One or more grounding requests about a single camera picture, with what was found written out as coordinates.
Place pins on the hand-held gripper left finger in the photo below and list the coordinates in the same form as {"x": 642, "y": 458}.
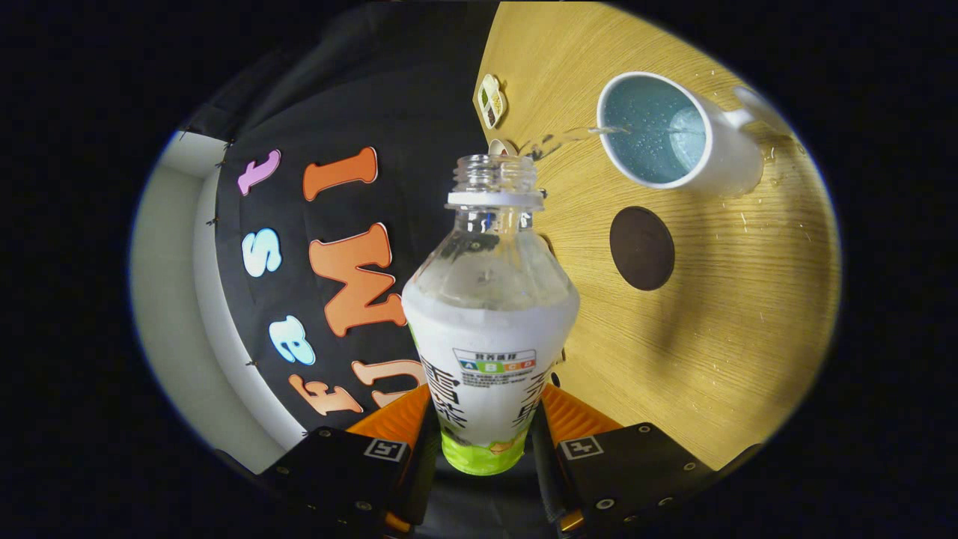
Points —
{"x": 337, "y": 471}

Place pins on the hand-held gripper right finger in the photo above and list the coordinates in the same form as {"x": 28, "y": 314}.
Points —
{"x": 629, "y": 471}

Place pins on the clear plastic juice bottle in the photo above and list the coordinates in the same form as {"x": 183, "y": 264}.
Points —
{"x": 486, "y": 337}

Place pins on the brown round coaster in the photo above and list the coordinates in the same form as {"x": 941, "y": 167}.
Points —
{"x": 642, "y": 248}

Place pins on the white cup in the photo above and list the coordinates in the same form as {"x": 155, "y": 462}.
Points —
{"x": 730, "y": 161}

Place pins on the wooden table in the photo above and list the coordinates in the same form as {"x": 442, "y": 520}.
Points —
{"x": 733, "y": 314}

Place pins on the white plate with red food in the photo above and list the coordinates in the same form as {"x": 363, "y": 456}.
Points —
{"x": 498, "y": 147}

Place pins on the black backdrop cloth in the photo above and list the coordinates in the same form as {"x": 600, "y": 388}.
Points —
{"x": 389, "y": 90}

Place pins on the white divided dish with beans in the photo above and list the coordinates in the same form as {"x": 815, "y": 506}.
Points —
{"x": 492, "y": 101}

